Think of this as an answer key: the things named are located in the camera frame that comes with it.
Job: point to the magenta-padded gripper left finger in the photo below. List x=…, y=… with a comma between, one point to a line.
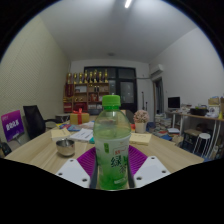
x=71, y=170

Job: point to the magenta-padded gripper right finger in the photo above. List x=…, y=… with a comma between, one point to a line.
x=151, y=170

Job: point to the green tea plastic bottle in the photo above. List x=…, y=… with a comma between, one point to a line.
x=112, y=143

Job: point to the small metal cup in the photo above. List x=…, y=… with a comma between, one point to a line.
x=65, y=147

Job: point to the large pale yellow book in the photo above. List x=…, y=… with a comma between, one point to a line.
x=141, y=138

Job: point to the teal book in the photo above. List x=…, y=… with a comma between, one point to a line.
x=91, y=141

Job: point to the small pale yellow notebook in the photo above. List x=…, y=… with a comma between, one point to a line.
x=60, y=133

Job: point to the white pot pink flowers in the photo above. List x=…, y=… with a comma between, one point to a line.
x=141, y=120

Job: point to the yellow gift box red ribbon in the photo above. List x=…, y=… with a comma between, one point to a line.
x=79, y=118

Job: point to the white round stool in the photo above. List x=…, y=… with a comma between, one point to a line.
x=202, y=136

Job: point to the black office chair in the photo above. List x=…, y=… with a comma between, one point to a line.
x=33, y=121

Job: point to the black computer monitor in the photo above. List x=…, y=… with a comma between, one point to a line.
x=174, y=102

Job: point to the long cluttered side desk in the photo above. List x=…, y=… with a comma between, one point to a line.
x=200, y=117

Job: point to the purple sign board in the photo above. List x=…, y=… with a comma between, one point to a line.
x=12, y=125

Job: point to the wooden shelf unit with trophies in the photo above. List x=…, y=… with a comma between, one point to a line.
x=86, y=95

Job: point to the dark glass door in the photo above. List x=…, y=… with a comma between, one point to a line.
x=126, y=90

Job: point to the ceiling tube light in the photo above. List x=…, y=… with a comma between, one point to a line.
x=128, y=3

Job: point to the white wall air conditioner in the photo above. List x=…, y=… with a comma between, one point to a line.
x=156, y=70

